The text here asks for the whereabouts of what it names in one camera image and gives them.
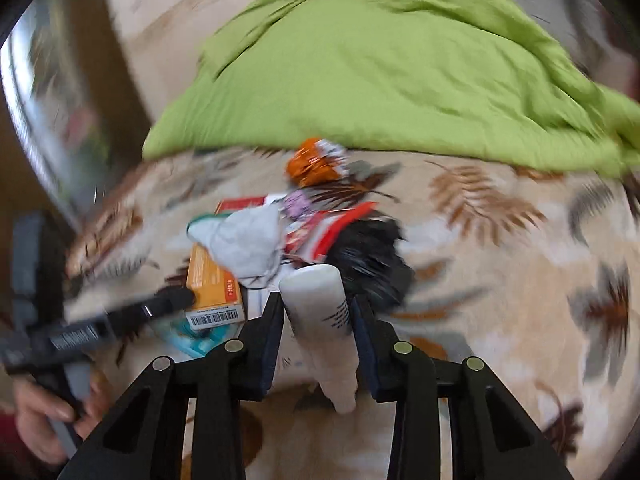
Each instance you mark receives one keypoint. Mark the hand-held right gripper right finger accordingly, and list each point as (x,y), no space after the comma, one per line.
(367,355)

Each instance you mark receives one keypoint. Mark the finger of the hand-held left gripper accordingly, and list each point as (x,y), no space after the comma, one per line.
(160,302)

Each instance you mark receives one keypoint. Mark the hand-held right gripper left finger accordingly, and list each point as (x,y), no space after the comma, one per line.
(272,350)

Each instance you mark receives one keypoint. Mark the orange cardboard box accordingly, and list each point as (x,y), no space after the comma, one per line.
(210,280)

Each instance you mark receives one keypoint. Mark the white plastic tube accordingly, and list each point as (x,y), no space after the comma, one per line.
(320,305)

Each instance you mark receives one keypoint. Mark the white tissue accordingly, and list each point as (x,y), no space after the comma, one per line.
(245,245)

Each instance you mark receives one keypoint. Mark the person's left forearm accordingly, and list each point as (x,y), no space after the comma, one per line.
(7,445)

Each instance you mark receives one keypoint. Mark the person's left hand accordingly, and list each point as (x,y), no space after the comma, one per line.
(35,415)

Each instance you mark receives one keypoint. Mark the teal packet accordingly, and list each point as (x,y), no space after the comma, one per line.
(200,342)

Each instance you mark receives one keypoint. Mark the black plastic bag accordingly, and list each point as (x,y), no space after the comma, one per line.
(370,260)

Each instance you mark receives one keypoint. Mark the red and white wrapper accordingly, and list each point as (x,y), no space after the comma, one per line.
(320,235)

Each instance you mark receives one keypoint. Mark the small red packet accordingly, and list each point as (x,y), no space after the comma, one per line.
(240,205)

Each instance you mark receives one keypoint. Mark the purple wrapper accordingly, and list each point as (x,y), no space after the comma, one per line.
(296,205)

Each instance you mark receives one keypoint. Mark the leaf printed blanket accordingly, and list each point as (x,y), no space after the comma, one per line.
(500,270)

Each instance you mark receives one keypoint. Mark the orange snack wrapper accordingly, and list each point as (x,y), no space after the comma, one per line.
(310,165)

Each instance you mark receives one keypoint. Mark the green blanket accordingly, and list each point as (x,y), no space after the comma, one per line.
(375,75)

